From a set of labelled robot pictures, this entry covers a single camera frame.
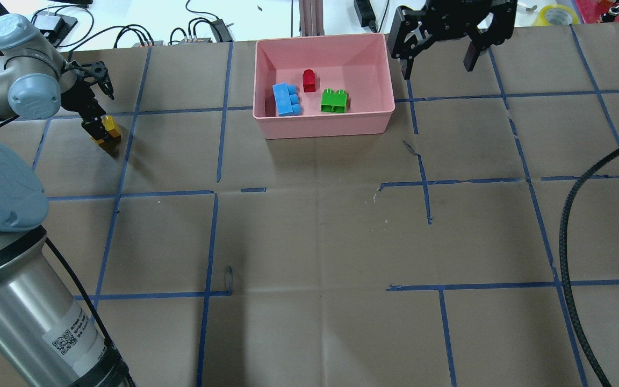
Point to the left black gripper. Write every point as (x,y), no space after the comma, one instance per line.
(77,95)

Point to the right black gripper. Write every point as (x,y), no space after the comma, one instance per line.
(445,18)

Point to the yellow toy block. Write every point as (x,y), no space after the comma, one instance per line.
(115,134)

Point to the green toy block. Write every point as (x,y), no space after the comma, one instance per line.
(334,101)

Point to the red toy block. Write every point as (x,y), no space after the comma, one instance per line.
(309,81)

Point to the blue toy block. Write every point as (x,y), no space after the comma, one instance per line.
(286,99)

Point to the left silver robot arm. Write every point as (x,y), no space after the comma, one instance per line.
(49,330)

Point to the pink plastic box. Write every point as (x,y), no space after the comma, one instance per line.
(356,63)

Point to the black power adapter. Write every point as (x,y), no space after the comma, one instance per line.
(366,15)

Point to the yellow tape roll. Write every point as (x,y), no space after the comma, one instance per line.
(555,14)

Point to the red tray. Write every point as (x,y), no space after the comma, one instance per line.
(593,12)

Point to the aluminium frame post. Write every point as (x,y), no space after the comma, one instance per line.
(311,18)

